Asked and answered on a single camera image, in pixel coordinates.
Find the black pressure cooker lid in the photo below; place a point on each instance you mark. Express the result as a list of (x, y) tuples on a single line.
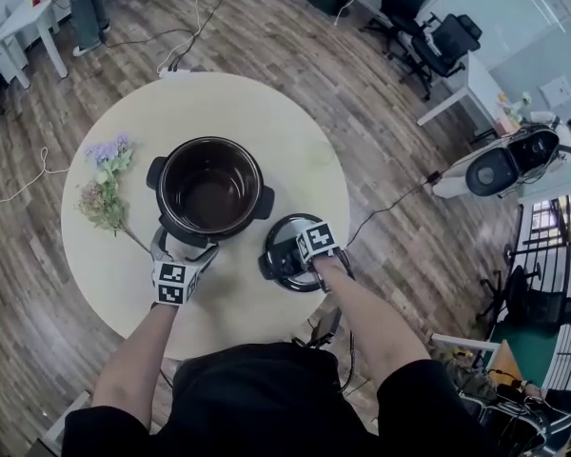
[(281, 229)]

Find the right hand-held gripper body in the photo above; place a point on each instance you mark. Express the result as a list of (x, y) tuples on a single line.
[(316, 241)]

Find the person's left forearm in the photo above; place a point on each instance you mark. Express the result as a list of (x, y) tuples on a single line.
[(133, 364)]

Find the white wall notice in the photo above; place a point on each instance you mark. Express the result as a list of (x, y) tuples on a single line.
[(557, 91)]

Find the grey top white desk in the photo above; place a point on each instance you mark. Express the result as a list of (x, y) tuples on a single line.
[(64, 422)]

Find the wooden desk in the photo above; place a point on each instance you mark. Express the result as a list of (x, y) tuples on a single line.
[(506, 362)]

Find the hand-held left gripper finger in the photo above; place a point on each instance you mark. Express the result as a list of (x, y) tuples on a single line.
[(202, 256), (160, 248)]

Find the black office chair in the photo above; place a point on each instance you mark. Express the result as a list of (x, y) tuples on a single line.
[(449, 45), (402, 3), (533, 303)]

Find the window with black railing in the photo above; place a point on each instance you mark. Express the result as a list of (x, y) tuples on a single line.
[(547, 217)]

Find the black pressure cooker pot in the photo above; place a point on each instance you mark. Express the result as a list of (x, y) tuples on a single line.
[(209, 193)]

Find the person's black shirt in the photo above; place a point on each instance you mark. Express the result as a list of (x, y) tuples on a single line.
[(266, 398)]

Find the white power strip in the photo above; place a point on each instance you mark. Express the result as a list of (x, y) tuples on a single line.
[(173, 71)]

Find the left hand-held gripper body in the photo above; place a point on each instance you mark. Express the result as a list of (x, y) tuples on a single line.
[(171, 279)]

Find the black waist device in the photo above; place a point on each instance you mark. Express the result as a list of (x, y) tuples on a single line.
[(324, 326)]

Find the clear plastic cup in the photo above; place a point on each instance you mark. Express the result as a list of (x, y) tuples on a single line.
[(322, 152)]

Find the artificial flower bouquet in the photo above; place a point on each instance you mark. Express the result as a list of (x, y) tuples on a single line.
[(104, 193)]

